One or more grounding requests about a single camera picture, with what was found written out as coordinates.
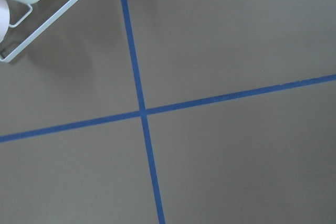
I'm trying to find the white wire cup rack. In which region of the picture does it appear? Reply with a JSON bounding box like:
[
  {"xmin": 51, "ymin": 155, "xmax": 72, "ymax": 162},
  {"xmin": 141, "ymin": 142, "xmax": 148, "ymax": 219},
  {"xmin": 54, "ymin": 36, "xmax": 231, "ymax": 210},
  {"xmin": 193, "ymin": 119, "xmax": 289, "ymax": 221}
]
[{"xmin": 1, "ymin": 0, "xmax": 78, "ymax": 63}]

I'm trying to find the pale pink plastic cup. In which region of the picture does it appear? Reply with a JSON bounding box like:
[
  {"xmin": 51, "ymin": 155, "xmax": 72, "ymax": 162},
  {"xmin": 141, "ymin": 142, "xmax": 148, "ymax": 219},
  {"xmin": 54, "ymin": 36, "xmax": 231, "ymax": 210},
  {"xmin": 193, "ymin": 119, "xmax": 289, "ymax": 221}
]
[{"xmin": 0, "ymin": 0, "xmax": 10, "ymax": 42}]

